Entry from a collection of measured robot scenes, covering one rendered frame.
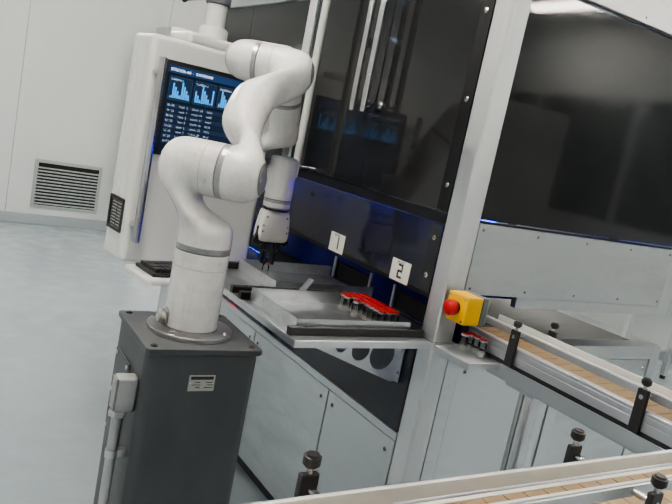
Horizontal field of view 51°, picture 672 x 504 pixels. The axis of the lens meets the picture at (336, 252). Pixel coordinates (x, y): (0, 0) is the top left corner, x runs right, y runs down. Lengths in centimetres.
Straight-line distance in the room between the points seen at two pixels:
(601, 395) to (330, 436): 92
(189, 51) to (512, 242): 122
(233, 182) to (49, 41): 556
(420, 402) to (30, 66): 561
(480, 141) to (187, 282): 78
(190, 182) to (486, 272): 81
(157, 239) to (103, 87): 466
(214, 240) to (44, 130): 553
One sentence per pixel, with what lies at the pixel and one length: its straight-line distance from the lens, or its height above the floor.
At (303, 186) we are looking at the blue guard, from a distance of 244.
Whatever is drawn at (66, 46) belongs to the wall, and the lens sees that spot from 698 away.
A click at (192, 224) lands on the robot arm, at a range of 151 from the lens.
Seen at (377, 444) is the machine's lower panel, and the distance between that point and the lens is 203.
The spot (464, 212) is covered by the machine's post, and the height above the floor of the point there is 122.
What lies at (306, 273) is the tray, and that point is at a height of 88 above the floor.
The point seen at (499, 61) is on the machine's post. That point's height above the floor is 160.
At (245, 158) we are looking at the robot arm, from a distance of 149.
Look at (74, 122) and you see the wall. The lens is 701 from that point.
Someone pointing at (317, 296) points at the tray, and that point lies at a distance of 197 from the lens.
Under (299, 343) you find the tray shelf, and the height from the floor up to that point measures 87.
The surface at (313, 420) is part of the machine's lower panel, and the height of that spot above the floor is 45.
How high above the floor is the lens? 135
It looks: 9 degrees down
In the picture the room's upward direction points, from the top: 11 degrees clockwise
